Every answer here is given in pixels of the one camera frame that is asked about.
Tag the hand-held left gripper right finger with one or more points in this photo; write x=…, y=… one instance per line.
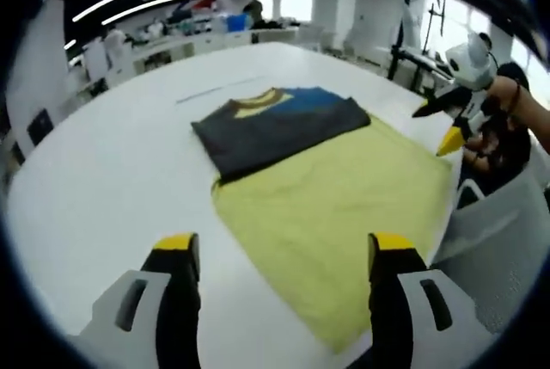
x=389, y=309

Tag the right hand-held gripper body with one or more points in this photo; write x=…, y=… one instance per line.
x=474, y=68

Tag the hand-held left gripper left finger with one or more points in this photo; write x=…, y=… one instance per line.
x=176, y=300

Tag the yellow blue grey garment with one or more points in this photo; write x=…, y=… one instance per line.
x=322, y=214

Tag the person's right hand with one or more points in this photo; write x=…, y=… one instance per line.
x=502, y=91

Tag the black metal stand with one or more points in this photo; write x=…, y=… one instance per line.
x=394, y=65

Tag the white plastic chair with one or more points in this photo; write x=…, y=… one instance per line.
x=494, y=235

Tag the black cabinet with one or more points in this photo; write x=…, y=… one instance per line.
x=39, y=127

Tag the blue storage bin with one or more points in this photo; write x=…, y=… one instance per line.
x=237, y=23

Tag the white desk row with drawers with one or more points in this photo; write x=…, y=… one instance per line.
x=202, y=44

